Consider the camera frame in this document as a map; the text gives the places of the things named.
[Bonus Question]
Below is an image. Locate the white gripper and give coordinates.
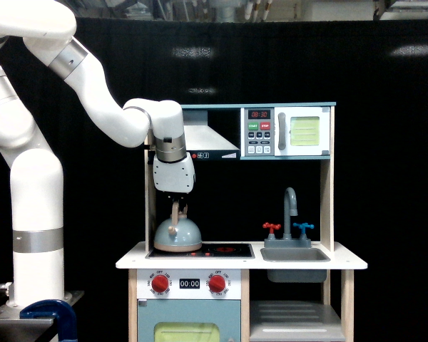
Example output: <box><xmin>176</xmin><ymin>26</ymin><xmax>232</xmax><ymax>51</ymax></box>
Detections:
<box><xmin>153</xmin><ymin>155</ymin><xmax>195</xmax><ymax>214</ymax></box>

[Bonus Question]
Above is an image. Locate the light blue toy teapot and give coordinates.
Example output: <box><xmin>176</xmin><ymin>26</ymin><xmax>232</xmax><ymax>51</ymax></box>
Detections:
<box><xmin>153</xmin><ymin>201</ymin><xmax>202</xmax><ymax>252</ymax></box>

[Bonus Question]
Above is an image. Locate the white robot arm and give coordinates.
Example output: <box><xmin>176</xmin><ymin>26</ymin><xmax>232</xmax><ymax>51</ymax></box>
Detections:
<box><xmin>0</xmin><ymin>1</ymin><xmax>194</xmax><ymax>307</ymax></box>

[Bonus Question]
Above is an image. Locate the black toy stove top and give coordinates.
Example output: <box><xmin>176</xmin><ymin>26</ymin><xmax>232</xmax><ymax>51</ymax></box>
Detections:
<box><xmin>146</xmin><ymin>242</ymin><xmax>255</xmax><ymax>259</ymax></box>

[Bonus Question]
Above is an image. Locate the left red stove knob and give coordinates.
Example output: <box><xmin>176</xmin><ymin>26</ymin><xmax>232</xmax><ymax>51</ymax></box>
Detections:
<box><xmin>151</xmin><ymin>274</ymin><xmax>169</xmax><ymax>294</ymax></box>

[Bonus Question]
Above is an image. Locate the red stove knob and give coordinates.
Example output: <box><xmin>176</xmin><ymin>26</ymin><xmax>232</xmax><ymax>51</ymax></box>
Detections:
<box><xmin>151</xmin><ymin>274</ymin><xmax>169</xmax><ymax>294</ymax></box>
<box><xmin>208</xmin><ymin>275</ymin><xmax>226</xmax><ymax>294</ymax></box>

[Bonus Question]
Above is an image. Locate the right red stove knob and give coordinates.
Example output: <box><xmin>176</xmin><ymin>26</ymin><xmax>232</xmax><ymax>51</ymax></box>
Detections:
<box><xmin>208</xmin><ymin>275</ymin><xmax>226</xmax><ymax>294</ymax></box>

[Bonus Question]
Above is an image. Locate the grey toy range hood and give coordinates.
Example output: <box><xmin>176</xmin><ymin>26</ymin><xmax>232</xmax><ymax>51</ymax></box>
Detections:
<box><xmin>183</xmin><ymin>109</ymin><xmax>240</xmax><ymax>161</ymax></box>

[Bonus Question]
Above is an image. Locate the black timer display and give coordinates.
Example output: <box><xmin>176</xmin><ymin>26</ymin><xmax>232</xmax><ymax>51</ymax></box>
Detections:
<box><xmin>179</xmin><ymin>278</ymin><xmax>200</xmax><ymax>289</ymax></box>

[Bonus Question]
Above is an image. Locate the white toy microwave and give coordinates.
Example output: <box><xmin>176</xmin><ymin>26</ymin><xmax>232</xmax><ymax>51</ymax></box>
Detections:
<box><xmin>240</xmin><ymin>105</ymin><xmax>333</xmax><ymax>159</ymax></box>

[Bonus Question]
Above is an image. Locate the grey toy faucet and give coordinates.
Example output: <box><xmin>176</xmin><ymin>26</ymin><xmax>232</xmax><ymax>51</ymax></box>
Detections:
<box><xmin>264</xmin><ymin>187</ymin><xmax>311</xmax><ymax>248</ymax></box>

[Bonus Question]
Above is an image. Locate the light blue oven door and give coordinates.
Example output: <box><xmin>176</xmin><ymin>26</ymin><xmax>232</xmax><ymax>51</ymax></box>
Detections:
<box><xmin>138</xmin><ymin>299</ymin><xmax>241</xmax><ymax>341</ymax></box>

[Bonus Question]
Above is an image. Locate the grey toy sink basin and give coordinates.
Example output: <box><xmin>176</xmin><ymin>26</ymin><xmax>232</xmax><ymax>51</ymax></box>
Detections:
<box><xmin>260</xmin><ymin>247</ymin><xmax>330</xmax><ymax>283</ymax></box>

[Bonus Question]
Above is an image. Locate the grey lower shelf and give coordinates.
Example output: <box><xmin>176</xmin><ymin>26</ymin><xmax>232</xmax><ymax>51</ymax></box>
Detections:
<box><xmin>250</xmin><ymin>301</ymin><xmax>345</xmax><ymax>341</ymax></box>

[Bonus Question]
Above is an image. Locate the blue c-clamp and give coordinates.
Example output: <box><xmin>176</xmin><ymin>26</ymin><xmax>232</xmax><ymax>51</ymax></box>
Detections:
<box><xmin>19</xmin><ymin>299</ymin><xmax>78</xmax><ymax>341</ymax></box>

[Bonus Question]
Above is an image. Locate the red toy tap handle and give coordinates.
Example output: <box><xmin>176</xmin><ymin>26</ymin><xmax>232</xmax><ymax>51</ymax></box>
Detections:
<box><xmin>263</xmin><ymin>222</ymin><xmax>281</xmax><ymax>240</ymax></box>

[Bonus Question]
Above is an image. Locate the wooden toy kitchen frame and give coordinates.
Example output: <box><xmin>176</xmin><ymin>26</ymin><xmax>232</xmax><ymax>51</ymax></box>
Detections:
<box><xmin>116</xmin><ymin>102</ymin><xmax>367</xmax><ymax>341</ymax></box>

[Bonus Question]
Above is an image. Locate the blue toy tap handle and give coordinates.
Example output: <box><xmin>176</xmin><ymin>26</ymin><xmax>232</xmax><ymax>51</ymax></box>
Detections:
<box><xmin>292</xmin><ymin>222</ymin><xmax>315</xmax><ymax>241</ymax></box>

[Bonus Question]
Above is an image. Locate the grey metal base plate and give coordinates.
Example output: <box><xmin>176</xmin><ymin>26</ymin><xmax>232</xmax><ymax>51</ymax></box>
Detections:
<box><xmin>0</xmin><ymin>290</ymin><xmax>86</xmax><ymax>326</ymax></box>

